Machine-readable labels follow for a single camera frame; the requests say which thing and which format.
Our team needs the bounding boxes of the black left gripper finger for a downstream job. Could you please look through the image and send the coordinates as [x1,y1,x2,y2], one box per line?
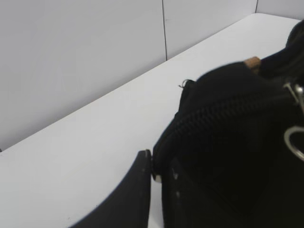
[75,150,152,228]

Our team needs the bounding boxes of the black tote bag tan handles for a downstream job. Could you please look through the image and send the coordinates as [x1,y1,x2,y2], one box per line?
[152,22,304,228]

